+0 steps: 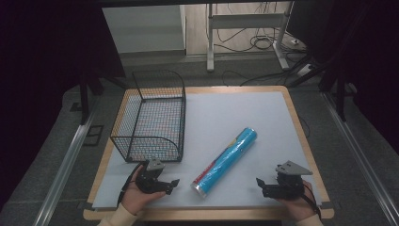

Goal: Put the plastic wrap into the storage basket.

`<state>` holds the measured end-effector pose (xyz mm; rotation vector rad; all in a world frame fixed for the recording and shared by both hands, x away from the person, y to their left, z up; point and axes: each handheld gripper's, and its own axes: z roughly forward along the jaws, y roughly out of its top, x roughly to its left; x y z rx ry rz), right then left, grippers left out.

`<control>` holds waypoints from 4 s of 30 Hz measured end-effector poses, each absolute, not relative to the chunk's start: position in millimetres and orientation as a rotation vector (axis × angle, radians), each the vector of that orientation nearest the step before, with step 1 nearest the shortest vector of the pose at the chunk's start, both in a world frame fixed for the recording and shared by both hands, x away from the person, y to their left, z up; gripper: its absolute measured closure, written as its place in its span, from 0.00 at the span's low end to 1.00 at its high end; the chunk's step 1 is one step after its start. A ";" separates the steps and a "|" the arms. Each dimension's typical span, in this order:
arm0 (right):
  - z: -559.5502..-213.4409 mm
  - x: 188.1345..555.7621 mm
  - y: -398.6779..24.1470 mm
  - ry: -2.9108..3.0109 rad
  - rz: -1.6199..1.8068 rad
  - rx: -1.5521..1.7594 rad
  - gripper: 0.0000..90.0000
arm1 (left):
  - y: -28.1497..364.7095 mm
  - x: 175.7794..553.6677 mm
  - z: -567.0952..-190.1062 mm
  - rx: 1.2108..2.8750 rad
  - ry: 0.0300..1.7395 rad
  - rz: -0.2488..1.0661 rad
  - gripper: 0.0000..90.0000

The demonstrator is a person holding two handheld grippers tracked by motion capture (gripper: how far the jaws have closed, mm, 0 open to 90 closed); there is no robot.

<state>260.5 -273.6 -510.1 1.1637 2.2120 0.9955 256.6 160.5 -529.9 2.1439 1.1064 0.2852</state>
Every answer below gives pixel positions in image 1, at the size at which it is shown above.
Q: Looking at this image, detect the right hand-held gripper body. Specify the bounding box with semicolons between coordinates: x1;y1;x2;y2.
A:
268;160;314;202

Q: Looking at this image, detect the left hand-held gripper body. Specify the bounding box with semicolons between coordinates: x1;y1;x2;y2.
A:
135;158;167;194

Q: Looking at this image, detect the blue cylindrical chip can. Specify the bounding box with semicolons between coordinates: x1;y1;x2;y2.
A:
190;126;259;200

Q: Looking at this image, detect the black wire mesh basket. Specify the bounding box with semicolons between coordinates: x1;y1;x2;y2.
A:
109;69;187;164

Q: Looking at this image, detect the person's left hand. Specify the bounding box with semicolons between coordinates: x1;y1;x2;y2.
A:
120;172;168;217

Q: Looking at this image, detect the person's right hand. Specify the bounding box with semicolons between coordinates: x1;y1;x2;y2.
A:
276;180;318;222

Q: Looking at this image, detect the black floor plate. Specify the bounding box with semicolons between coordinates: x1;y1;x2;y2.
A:
82;124;104;147

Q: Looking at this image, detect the pale grey table mat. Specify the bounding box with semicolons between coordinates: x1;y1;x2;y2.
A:
91;90;323;211

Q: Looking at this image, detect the black metal stand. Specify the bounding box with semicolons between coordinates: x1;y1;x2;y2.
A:
287;46;359;122
77;70;130;126

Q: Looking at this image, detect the white power strip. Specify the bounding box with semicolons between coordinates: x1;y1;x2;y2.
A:
296;63;316;77

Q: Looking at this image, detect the dark curtain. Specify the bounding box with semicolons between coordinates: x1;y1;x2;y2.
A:
286;0;399;154
0;0;126;211

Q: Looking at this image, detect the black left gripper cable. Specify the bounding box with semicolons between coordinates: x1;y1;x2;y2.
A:
116;161;146;209

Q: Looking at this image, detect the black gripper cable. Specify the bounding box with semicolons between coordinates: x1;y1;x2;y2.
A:
301;183;323;219
116;161;146;209

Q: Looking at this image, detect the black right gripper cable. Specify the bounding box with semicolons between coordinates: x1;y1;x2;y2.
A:
301;183;323;219

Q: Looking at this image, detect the metal floor rail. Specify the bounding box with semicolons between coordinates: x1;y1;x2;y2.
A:
32;100;101;226
322;91;399;222

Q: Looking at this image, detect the long black floor cable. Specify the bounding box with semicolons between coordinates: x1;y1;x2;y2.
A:
221;69;302;88

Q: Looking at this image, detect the black floor cable bundle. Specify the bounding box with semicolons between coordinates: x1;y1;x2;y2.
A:
215;3;307;54

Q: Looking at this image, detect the white metal desk frame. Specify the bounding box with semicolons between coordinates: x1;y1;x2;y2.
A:
205;2;295;73

